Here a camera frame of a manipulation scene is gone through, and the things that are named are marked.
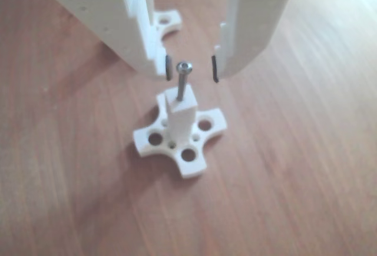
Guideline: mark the silver metal screw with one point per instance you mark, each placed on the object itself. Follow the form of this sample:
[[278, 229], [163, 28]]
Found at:
[[181, 82]]

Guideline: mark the white cross-base post stand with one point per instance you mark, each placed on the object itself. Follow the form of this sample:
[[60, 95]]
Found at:
[[181, 123], [169, 20]]

